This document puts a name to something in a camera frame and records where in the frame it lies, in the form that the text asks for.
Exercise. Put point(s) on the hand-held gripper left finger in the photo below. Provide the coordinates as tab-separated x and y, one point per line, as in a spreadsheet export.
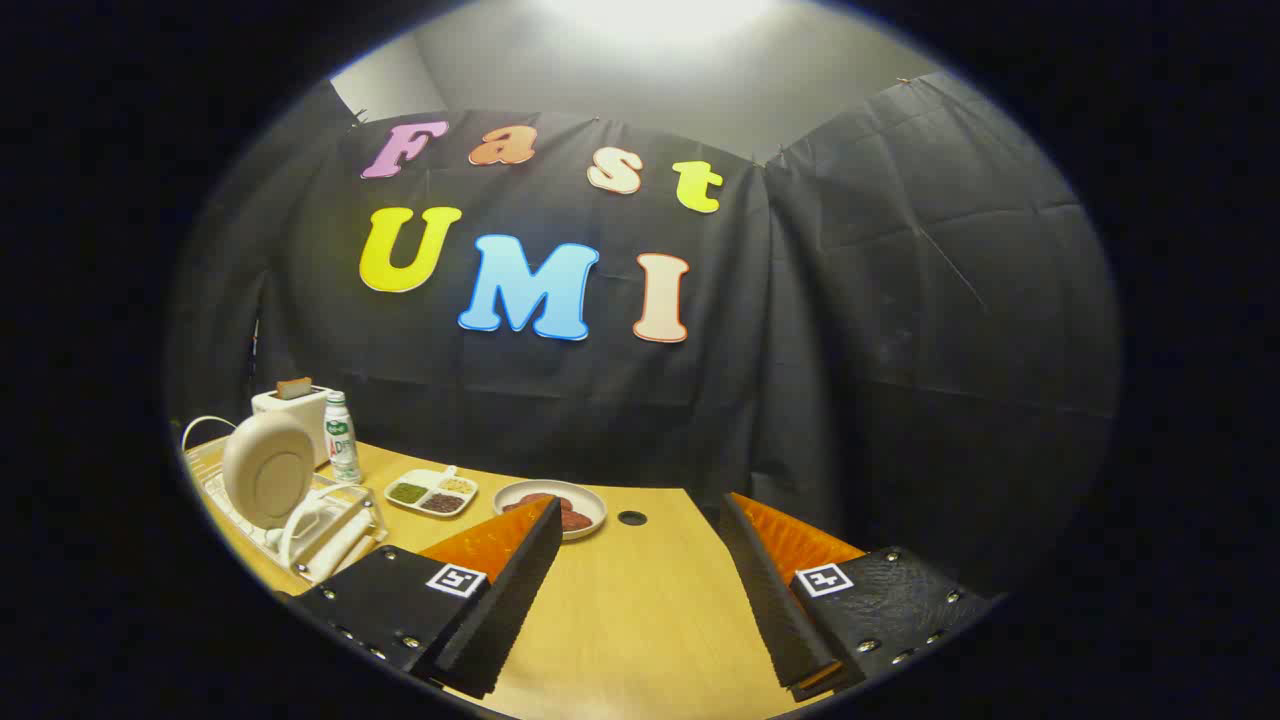
510	610

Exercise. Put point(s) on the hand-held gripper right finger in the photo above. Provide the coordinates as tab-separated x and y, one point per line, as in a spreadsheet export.
775	610

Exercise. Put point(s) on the cream round plate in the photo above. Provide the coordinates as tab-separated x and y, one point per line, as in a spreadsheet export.
268	470

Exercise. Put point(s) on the white plate of meat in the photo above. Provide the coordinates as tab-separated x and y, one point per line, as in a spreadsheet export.
595	505

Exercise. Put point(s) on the white divided dish of beans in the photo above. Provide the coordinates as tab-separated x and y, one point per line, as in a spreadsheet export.
430	492

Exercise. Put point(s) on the red meat piece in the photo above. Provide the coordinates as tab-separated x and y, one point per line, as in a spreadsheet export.
575	516
525	501

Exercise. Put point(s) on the white drink bottle green cap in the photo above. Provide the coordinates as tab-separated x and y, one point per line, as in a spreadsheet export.
341	445

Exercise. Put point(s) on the black backdrop cloth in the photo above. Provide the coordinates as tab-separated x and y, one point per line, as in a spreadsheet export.
850	350

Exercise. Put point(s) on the cream toaster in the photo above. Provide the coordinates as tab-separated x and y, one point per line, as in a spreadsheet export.
300	410

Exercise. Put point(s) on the brown bread slice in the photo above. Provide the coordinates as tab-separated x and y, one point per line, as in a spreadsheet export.
294	388

